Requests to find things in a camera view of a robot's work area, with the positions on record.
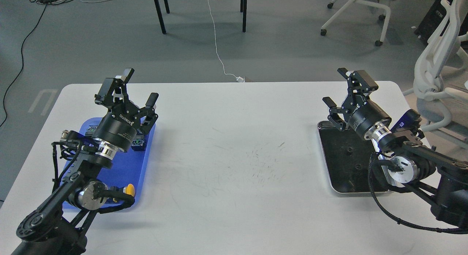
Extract red emergency stop button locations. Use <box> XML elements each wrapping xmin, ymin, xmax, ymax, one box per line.
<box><xmin>131</xmin><ymin>130</ymin><xmax>148</xmax><ymax>152</ymax></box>

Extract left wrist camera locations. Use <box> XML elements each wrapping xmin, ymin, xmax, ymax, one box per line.
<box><xmin>60</xmin><ymin>130</ymin><xmax>98</xmax><ymax>146</ymax></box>

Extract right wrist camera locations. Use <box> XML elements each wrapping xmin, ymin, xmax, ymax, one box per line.
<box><xmin>391</xmin><ymin>109</ymin><xmax>422</xmax><ymax>133</ymax></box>

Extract metal tray with black mat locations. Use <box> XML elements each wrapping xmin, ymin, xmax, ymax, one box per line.
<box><xmin>317</xmin><ymin>121</ymin><xmax>375</xmax><ymax>194</ymax></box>

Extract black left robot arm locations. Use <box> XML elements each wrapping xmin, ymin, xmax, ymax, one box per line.
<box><xmin>13</xmin><ymin>68</ymin><xmax>159</xmax><ymax>255</ymax></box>

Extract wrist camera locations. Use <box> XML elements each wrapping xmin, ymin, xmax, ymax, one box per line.
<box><xmin>391</xmin><ymin>109</ymin><xmax>422</xmax><ymax>133</ymax></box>
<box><xmin>60</xmin><ymin>130</ymin><xmax>98</xmax><ymax>146</ymax></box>

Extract blue plastic tray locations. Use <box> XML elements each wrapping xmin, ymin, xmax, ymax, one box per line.
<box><xmin>79</xmin><ymin>117</ymin><xmax>155</xmax><ymax>202</ymax></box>

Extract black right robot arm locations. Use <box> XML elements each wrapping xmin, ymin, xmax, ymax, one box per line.
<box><xmin>323</xmin><ymin>68</ymin><xmax>468</xmax><ymax>235</ymax></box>

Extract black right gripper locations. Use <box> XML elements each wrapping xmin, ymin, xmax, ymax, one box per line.
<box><xmin>322</xmin><ymin>68</ymin><xmax>391</xmax><ymax>140</ymax></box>

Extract white office chair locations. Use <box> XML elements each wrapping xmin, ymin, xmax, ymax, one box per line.
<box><xmin>404</xmin><ymin>0</ymin><xmax>467</xmax><ymax>149</ymax></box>

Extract white charging cable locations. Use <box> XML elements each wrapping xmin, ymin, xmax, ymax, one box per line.
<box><xmin>207</xmin><ymin>0</ymin><xmax>245</xmax><ymax>83</ymax></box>

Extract yellow push button switch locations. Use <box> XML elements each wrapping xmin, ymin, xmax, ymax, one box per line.
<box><xmin>109</xmin><ymin>183</ymin><xmax>136</xmax><ymax>203</ymax></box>

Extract black table legs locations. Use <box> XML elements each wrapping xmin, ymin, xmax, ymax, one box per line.
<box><xmin>152</xmin><ymin>0</ymin><xmax>248</xmax><ymax>34</ymax></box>

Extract white rolling chair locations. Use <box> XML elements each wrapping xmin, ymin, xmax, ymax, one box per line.
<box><xmin>320</xmin><ymin>0</ymin><xmax>399</xmax><ymax>47</ymax></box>

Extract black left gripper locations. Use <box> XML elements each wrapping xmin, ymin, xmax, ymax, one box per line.
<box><xmin>92</xmin><ymin>68</ymin><xmax>159</xmax><ymax>152</ymax></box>

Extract small blue contact block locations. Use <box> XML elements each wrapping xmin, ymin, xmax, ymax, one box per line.
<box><xmin>85</xmin><ymin>125</ymin><xmax>98</xmax><ymax>137</ymax></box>

